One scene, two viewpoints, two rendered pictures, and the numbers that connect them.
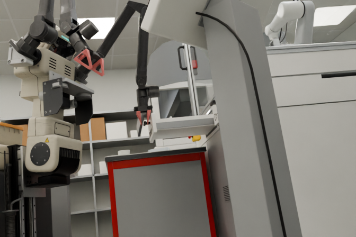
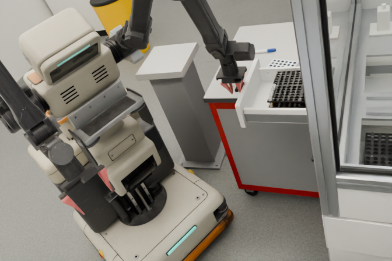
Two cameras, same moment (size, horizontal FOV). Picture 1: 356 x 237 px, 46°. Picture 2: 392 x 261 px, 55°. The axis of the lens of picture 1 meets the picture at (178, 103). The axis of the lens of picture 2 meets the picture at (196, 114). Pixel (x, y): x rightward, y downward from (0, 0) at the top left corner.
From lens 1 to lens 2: 1.91 m
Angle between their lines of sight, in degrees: 67
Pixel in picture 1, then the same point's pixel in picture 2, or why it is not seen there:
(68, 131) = (131, 140)
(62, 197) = (182, 93)
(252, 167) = not seen: outside the picture
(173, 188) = (291, 133)
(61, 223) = (188, 113)
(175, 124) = (273, 117)
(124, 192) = (233, 129)
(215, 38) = not seen: outside the picture
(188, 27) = not seen: outside the picture
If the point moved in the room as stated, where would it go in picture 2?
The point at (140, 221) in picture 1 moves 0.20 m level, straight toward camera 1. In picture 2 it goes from (254, 154) to (241, 186)
